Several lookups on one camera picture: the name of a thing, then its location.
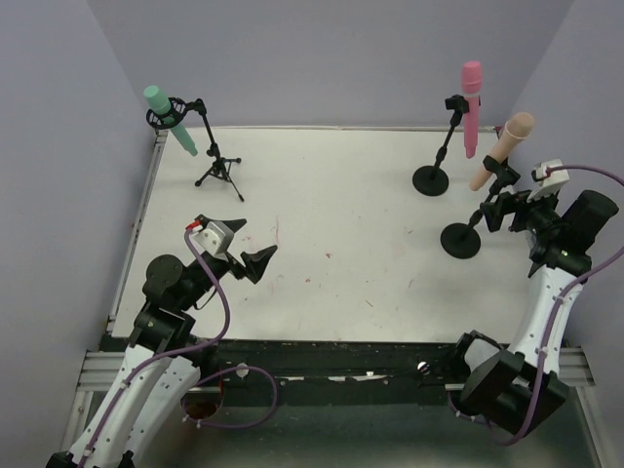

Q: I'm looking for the black round-base stand front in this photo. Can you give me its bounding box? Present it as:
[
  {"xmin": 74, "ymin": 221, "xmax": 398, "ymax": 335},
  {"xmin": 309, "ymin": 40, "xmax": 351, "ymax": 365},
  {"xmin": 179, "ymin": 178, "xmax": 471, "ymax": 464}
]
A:
[{"xmin": 440, "ymin": 156, "xmax": 521, "ymax": 259}]

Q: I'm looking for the black round-base stand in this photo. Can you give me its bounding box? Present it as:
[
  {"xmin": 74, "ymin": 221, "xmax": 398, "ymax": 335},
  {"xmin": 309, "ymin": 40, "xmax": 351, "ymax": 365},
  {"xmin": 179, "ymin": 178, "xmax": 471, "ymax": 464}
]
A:
[
  {"xmin": 411, "ymin": 95, "xmax": 468, "ymax": 197},
  {"xmin": 440, "ymin": 156, "xmax": 521, "ymax": 259}
]

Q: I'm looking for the black tripod shock-mount stand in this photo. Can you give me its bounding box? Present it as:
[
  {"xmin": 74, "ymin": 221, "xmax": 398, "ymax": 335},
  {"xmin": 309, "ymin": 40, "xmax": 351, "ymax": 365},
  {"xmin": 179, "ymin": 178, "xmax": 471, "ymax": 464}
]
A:
[{"xmin": 148, "ymin": 96, "xmax": 245, "ymax": 202}]

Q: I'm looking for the peach toy microphone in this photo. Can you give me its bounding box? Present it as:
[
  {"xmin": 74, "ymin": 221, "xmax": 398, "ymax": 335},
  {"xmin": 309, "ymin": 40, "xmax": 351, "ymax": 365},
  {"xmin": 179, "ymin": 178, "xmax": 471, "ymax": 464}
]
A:
[{"xmin": 469, "ymin": 112, "xmax": 535, "ymax": 191}]

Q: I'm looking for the pink toy microphone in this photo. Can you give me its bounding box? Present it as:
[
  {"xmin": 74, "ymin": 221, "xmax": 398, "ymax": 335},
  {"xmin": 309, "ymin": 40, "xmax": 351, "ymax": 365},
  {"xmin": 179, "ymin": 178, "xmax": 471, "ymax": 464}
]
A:
[{"xmin": 461, "ymin": 60, "xmax": 483, "ymax": 159}]

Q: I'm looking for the green toy microphone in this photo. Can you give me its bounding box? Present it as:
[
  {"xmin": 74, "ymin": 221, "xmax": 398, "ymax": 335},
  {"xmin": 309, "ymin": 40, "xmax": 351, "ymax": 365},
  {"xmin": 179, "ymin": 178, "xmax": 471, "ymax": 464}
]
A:
[{"xmin": 143, "ymin": 85, "xmax": 198, "ymax": 157}]

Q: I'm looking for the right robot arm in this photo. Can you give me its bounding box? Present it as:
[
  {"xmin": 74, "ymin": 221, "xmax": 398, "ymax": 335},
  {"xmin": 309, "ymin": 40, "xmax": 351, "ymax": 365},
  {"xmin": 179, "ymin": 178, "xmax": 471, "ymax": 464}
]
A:
[{"xmin": 451, "ymin": 190, "xmax": 619, "ymax": 438}]

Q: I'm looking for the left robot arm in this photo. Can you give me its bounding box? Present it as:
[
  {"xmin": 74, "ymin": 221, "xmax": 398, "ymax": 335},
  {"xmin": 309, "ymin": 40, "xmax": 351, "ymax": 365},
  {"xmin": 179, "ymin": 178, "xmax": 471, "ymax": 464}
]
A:
[{"xmin": 47, "ymin": 214, "xmax": 278, "ymax": 467}]

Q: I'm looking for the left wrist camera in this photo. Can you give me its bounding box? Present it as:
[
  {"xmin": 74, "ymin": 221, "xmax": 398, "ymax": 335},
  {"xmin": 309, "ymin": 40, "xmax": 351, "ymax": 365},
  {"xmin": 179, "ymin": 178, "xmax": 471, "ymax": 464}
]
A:
[{"xmin": 191, "ymin": 221, "xmax": 234, "ymax": 260}]

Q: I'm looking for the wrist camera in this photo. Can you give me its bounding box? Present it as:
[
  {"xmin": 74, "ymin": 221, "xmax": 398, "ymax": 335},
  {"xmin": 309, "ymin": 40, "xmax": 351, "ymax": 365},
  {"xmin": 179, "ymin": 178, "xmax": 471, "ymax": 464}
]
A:
[
  {"xmin": 191, "ymin": 221, "xmax": 234, "ymax": 260},
  {"xmin": 527, "ymin": 159, "xmax": 569, "ymax": 202}
]

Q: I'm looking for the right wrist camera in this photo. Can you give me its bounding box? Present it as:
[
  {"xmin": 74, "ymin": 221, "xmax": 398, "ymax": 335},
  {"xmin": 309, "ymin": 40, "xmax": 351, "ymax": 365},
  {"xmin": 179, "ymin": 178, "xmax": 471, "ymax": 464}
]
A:
[{"xmin": 527, "ymin": 159, "xmax": 569, "ymax": 202}]

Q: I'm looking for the black front mounting rail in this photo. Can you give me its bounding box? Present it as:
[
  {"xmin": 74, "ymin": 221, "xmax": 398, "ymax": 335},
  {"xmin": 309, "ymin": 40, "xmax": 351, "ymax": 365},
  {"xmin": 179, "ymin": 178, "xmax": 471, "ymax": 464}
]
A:
[{"xmin": 191, "ymin": 337, "xmax": 470, "ymax": 408}]

